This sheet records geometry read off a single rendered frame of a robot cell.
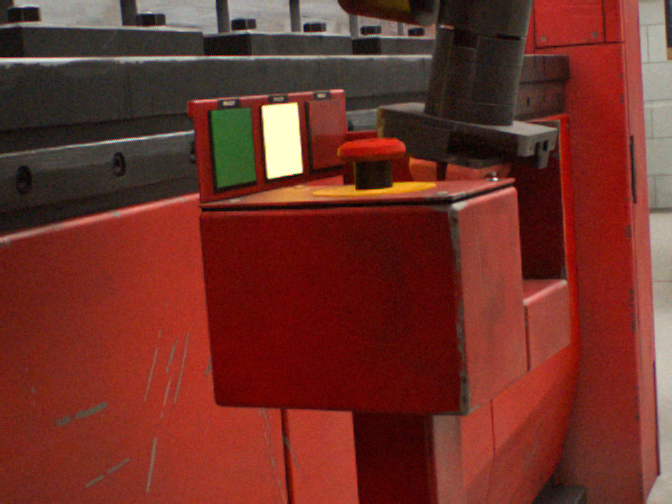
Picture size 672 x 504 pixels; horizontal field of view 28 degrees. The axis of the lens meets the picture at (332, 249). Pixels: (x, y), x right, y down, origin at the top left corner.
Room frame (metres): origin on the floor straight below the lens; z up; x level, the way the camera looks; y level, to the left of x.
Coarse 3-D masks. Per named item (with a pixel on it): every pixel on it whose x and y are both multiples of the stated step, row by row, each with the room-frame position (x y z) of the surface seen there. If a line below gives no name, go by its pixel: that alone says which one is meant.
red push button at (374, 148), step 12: (348, 144) 0.78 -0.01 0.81; (360, 144) 0.77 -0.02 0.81; (372, 144) 0.77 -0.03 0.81; (384, 144) 0.77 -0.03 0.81; (396, 144) 0.78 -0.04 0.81; (348, 156) 0.77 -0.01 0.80; (360, 156) 0.77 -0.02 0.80; (372, 156) 0.77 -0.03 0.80; (384, 156) 0.77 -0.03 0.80; (396, 156) 0.78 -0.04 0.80; (360, 168) 0.78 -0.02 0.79; (372, 168) 0.78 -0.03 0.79; (384, 168) 0.78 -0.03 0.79; (360, 180) 0.78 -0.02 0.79; (372, 180) 0.78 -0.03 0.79; (384, 180) 0.78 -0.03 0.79
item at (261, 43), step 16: (240, 32) 1.36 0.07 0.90; (256, 32) 1.37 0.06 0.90; (272, 32) 1.42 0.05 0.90; (288, 32) 1.45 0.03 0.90; (208, 48) 1.37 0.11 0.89; (224, 48) 1.36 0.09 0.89; (240, 48) 1.36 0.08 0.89; (256, 48) 1.37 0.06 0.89; (272, 48) 1.41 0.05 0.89; (288, 48) 1.45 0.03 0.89; (304, 48) 1.49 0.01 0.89; (320, 48) 1.53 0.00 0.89; (336, 48) 1.58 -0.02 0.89
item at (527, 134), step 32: (448, 32) 0.84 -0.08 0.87; (448, 64) 0.84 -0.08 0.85; (480, 64) 0.84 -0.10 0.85; (512, 64) 0.84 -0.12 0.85; (448, 96) 0.84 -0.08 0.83; (480, 96) 0.84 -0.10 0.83; (512, 96) 0.85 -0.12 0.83; (448, 128) 0.84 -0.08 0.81; (480, 128) 0.83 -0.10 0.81; (512, 128) 0.84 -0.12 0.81; (544, 128) 0.87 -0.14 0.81
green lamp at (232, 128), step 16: (224, 112) 0.80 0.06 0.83; (240, 112) 0.82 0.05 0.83; (224, 128) 0.80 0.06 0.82; (240, 128) 0.82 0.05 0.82; (224, 144) 0.80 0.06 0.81; (240, 144) 0.82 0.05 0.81; (224, 160) 0.80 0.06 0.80; (240, 160) 0.82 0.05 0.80; (224, 176) 0.80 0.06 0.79; (240, 176) 0.81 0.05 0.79
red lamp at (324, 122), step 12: (312, 108) 0.91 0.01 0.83; (324, 108) 0.92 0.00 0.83; (336, 108) 0.94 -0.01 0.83; (312, 120) 0.90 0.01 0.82; (324, 120) 0.92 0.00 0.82; (336, 120) 0.94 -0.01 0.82; (312, 132) 0.90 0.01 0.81; (324, 132) 0.92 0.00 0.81; (336, 132) 0.94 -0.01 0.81; (312, 144) 0.90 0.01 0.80; (324, 144) 0.92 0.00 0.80; (336, 144) 0.93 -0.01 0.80; (312, 156) 0.90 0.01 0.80; (324, 156) 0.92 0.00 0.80; (336, 156) 0.93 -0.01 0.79; (312, 168) 0.90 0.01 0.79
